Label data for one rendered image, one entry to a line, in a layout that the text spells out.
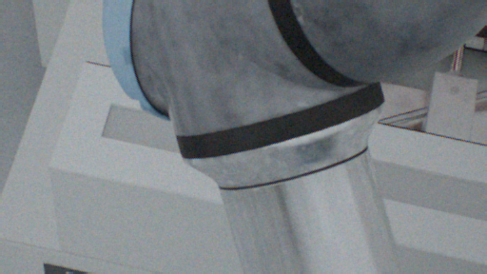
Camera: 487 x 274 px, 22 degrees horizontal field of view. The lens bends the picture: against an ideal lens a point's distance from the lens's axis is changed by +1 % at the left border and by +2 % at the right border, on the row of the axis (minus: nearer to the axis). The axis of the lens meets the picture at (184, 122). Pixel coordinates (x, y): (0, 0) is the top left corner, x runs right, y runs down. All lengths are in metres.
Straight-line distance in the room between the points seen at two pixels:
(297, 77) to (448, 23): 0.08
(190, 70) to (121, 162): 0.26
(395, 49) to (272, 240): 0.13
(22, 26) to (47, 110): 1.07
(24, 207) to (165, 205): 0.18
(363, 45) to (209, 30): 0.08
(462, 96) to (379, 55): 0.43
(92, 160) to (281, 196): 0.27
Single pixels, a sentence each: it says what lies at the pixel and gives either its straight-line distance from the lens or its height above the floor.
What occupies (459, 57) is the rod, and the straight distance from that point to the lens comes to 1.06.
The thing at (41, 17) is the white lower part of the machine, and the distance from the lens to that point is 1.90.
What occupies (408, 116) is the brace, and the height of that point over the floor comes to 0.90.
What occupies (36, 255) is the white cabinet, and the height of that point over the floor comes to 0.80.
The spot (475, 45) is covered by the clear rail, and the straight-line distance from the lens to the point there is 1.07.
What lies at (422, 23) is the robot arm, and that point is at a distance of 0.60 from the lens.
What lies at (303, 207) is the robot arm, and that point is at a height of 1.16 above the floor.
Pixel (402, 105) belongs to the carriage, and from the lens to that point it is 1.05.
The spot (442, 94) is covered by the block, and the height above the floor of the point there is 0.91.
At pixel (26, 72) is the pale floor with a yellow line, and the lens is 2.11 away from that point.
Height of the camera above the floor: 1.75
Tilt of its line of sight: 59 degrees down
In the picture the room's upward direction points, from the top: 3 degrees clockwise
